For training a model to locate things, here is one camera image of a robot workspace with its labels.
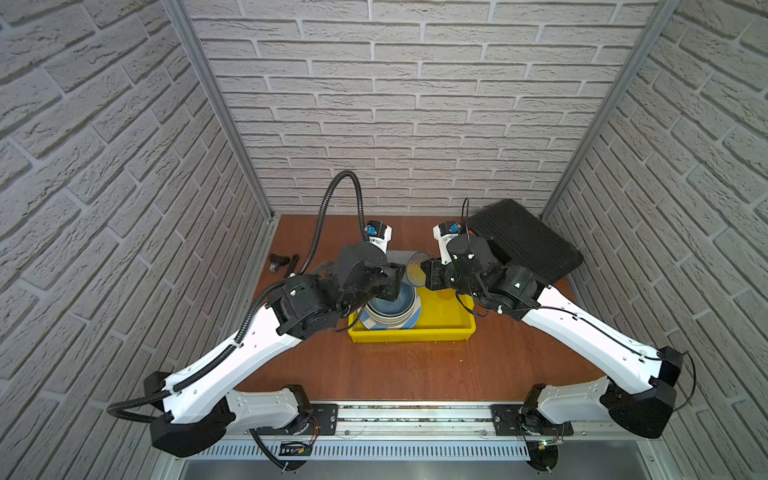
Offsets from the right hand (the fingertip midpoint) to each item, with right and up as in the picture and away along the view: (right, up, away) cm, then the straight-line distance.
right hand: (422, 263), depth 69 cm
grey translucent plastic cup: (-2, -2, -3) cm, 4 cm away
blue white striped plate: (-13, -19, +15) cm, 27 cm away
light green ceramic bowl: (-6, -16, +9) cm, 19 cm away
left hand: (-5, +1, -7) cm, 9 cm away
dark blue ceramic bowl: (-4, -13, +15) cm, 21 cm away
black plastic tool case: (+39, +8, +37) cm, 54 cm away
